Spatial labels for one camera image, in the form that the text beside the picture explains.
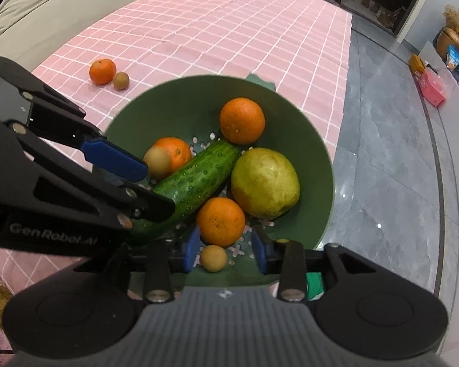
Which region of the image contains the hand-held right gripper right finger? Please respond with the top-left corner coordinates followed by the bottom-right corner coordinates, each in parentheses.
top-left (251, 227), bottom-right (419, 303)

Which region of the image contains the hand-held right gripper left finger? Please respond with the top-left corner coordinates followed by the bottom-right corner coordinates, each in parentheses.
top-left (107, 226), bottom-right (202, 303)

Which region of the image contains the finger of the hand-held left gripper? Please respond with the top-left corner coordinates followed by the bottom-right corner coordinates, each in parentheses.
top-left (7, 121), bottom-right (176, 231)
top-left (0, 57), bottom-right (148, 183)

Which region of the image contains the orange tangerine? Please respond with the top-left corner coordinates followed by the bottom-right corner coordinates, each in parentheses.
top-left (152, 137), bottom-right (192, 174)
top-left (219, 98), bottom-right (266, 145)
top-left (89, 58), bottom-right (117, 85)
top-left (196, 197), bottom-right (246, 247)

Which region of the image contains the green cucumber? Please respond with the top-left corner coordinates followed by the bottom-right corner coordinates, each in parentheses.
top-left (128, 139), bottom-right (242, 245)

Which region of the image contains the yellow-green pear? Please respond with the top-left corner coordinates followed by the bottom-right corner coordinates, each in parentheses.
top-left (230, 148), bottom-right (301, 218)

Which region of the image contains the green plastic colander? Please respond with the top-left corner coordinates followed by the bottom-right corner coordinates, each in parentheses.
top-left (93, 73), bottom-right (335, 301)

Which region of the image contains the beige sofa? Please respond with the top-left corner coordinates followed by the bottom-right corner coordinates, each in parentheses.
top-left (0, 0), bottom-right (184, 74)

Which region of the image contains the pink checked tablecloth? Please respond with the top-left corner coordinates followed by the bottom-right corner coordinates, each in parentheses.
top-left (0, 0), bottom-right (353, 295)

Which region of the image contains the pink box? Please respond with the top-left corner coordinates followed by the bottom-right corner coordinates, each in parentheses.
top-left (418, 68), bottom-right (446, 107)

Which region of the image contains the orange box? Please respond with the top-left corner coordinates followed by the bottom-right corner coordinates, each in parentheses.
top-left (409, 54), bottom-right (429, 76)

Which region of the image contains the pair of shoes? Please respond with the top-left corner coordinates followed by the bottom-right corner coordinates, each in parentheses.
top-left (375, 7), bottom-right (395, 28)

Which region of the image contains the blue snack bag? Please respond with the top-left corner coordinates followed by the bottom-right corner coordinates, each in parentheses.
top-left (446, 45), bottom-right (459, 72)

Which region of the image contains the golden vase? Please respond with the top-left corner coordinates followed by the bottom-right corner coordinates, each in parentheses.
top-left (436, 27), bottom-right (459, 61)

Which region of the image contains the dried flower bunch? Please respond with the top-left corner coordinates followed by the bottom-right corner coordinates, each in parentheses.
top-left (442, 5), bottom-right (459, 34)

